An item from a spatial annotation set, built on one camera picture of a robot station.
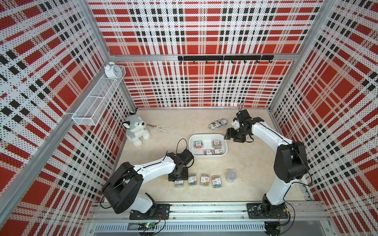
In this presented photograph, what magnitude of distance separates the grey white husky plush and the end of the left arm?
1.19 ft

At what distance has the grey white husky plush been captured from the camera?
2.90 ft

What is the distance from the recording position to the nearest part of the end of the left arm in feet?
2.10
